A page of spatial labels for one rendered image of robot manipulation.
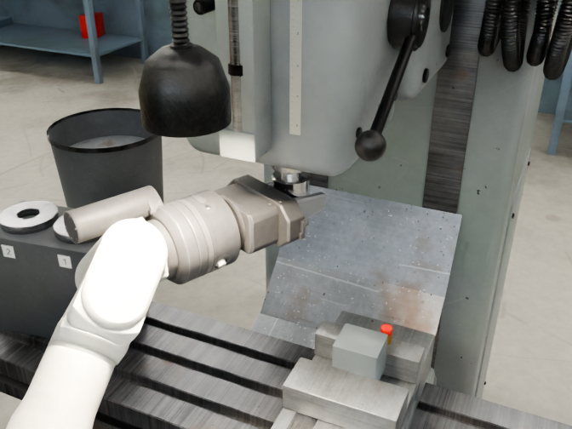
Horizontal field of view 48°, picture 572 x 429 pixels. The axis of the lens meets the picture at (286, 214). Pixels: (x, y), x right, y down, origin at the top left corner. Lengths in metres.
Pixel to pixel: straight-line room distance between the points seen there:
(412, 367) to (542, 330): 1.85
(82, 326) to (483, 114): 0.71
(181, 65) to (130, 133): 2.55
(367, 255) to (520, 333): 1.57
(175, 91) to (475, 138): 0.69
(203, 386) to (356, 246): 0.38
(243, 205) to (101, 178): 1.97
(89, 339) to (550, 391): 2.03
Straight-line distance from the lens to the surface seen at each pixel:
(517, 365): 2.53
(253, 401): 0.98
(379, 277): 1.17
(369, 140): 0.60
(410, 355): 0.90
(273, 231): 0.73
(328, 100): 0.62
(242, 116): 0.62
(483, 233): 1.16
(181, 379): 1.02
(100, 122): 3.04
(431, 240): 1.15
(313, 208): 0.77
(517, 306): 2.83
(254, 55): 0.60
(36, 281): 1.08
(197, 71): 0.49
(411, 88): 0.80
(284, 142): 0.65
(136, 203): 0.69
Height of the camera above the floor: 1.60
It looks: 29 degrees down
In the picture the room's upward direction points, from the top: straight up
